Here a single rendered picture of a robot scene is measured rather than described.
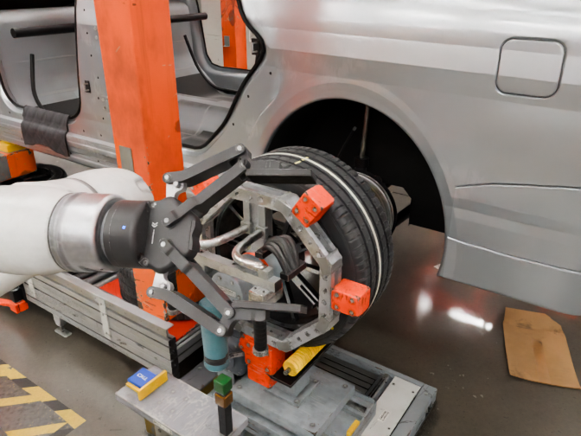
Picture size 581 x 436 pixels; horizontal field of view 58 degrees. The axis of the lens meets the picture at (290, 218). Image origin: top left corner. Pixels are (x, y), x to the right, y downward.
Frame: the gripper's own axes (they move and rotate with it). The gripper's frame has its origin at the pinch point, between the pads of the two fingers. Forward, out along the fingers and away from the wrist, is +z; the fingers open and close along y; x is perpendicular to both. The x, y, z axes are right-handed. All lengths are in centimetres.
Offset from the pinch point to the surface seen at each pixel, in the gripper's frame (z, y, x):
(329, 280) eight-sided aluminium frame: -13, -6, -97
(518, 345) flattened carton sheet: 61, 6, -239
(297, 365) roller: -26, 20, -125
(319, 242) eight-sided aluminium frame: -16, -16, -93
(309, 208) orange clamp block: -18, -25, -86
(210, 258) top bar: -45, -9, -85
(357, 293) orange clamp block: -5, -3, -98
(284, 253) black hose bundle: -24, -11, -84
